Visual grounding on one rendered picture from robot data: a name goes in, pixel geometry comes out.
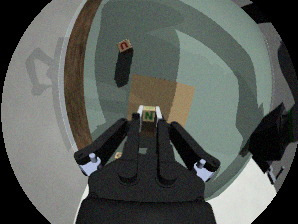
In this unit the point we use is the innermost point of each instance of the tan square mat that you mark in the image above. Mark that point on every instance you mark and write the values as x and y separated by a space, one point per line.
174 100

